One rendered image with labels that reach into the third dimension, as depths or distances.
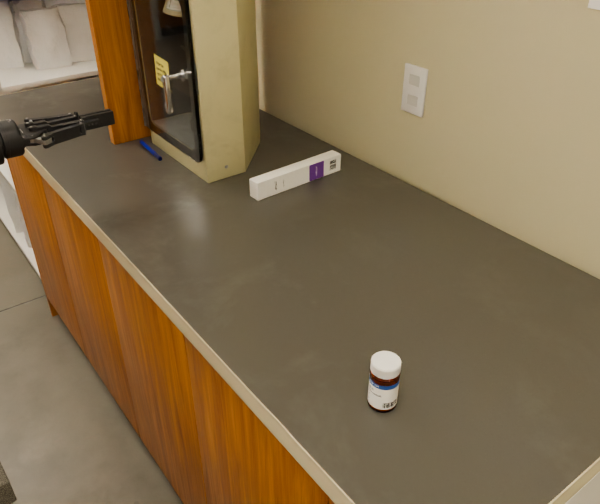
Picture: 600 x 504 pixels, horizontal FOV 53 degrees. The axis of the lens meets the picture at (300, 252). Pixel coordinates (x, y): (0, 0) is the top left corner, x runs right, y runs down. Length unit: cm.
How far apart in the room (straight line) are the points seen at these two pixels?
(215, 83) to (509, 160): 68
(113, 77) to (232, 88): 40
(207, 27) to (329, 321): 71
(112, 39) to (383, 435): 125
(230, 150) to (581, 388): 95
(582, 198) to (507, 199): 17
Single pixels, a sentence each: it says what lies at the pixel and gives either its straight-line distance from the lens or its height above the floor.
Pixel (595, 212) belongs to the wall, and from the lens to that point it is 130.
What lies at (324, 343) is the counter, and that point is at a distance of 103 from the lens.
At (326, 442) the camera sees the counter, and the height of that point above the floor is 94.
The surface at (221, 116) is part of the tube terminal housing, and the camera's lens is 149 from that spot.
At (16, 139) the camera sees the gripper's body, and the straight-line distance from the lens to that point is 134.
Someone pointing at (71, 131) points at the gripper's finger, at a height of 115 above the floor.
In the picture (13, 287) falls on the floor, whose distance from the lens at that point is 302.
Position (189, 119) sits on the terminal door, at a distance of 150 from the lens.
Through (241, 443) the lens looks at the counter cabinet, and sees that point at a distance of 118.
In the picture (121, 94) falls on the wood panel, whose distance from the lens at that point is 178.
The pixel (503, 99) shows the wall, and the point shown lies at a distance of 135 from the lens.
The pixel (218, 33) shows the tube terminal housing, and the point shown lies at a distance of 144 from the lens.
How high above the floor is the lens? 162
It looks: 33 degrees down
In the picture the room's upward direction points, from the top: straight up
